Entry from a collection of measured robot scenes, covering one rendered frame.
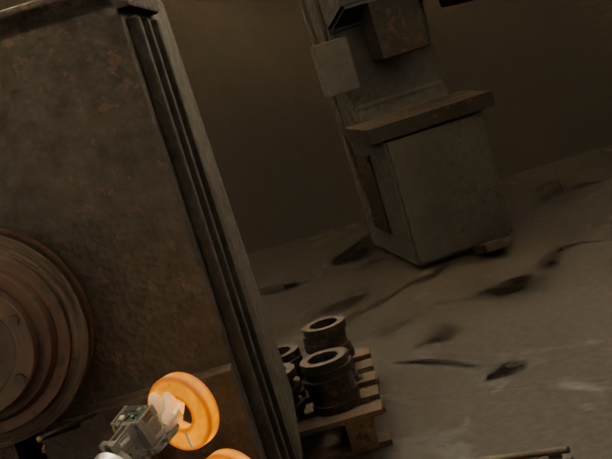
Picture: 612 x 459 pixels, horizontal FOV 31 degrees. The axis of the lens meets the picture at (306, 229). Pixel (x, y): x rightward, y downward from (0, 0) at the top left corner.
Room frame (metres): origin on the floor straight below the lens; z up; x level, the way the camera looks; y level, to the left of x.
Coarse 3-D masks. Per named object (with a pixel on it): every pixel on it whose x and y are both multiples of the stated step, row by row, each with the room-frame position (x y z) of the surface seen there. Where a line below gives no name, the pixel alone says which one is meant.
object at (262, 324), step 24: (168, 24) 3.35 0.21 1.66; (168, 48) 3.09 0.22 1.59; (192, 96) 3.39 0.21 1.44; (192, 120) 3.11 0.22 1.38; (216, 168) 3.41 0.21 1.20; (216, 192) 3.14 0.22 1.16; (240, 240) 3.49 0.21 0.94; (240, 264) 3.20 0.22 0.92; (264, 312) 3.53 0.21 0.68; (264, 336) 3.24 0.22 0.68; (288, 384) 3.58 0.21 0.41; (288, 408) 3.27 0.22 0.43
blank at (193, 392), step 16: (160, 384) 2.04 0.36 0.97; (176, 384) 2.02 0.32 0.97; (192, 384) 2.00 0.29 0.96; (192, 400) 2.00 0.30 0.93; (208, 400) 1.99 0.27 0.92; (192, 416) 2.00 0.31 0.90; (208, 416) 1.98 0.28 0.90; (192, 432) 2.01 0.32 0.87; (208, 432) 1.99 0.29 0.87; (192, 448) 2.02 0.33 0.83
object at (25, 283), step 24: (0, 264) 2.22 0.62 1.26; (24, 264) 2.24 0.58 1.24; (0, 288) 2.20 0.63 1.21; (24, 288) 2.21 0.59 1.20; (48, 288) 2.22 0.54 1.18; (48, 312) 2.22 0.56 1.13; (48, 336) 2.20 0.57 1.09; (48, 360) 2.20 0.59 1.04; (48, 384) 2.22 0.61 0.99; (24, 408) 2.21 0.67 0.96; (0, 432) 2.22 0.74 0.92
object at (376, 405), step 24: (312, 336) 4.38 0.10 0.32; (336, 336) 4.38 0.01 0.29; (288, 360) 4.38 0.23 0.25; (312, 360) 4.03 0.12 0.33; (336, 360) 3.90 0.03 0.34; (360, 360) 4.50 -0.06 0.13; (312, 384) 3.90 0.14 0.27; (336, 384) 3.88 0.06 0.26; (360, 384) 4.16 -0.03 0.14; (312, 408) 4.03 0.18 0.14; (336, 408) 3.88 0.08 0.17; (360, 408) 3.87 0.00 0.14; (384, 408) 4.15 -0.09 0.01; (312, 432) 3.82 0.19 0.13; (360, 432) 3.81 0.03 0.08; (384, 432) 3.89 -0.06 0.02; (312, 456) 3.86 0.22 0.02; (336, 456) 3.82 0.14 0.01
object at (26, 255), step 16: (0, 240) 2.24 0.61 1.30; (16, 240) 2.24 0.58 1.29; (16, 256) 2.24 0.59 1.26; (32, 256) 2.24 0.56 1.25; (48, 256) 2.30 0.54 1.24; (48, 272) 2.24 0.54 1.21; (64, 272) 2.29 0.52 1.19; (64, 288) 2.24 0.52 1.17; (64, 304) 2.24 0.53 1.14; (80, 304) 2.24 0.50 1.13; (80, 320) 2.24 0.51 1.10; (80, 336) 2.24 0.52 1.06; (80, 352) 2.24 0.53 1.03; (80, 368) 2.24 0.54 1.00; (64, 384) 2.24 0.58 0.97; (64, 400) 2.24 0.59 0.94; (48, 416) 2.24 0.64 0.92; (16, 432) 2.24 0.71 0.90; (32, 432) 2.24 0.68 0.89
